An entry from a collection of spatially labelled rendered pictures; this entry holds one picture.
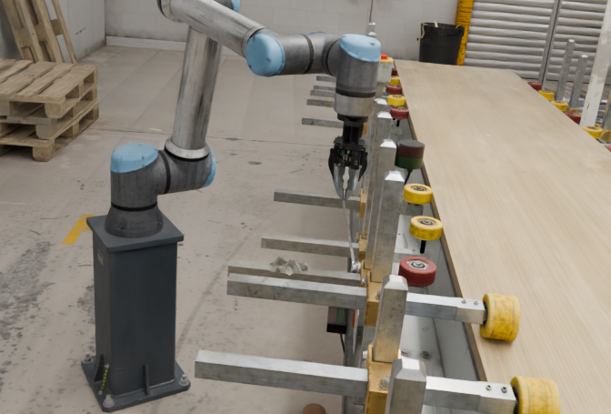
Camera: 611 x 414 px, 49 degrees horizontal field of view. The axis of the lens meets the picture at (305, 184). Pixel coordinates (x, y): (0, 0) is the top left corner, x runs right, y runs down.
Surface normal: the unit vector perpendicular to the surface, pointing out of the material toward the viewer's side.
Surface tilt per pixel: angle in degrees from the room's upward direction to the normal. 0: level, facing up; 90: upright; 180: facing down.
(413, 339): 0
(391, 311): 90
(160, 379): 90
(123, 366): 90
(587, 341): 0
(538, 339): 0
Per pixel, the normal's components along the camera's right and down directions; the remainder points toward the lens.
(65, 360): 0.08, -0.94
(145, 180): 0.58, 0.32
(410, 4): 0.02, 0.34
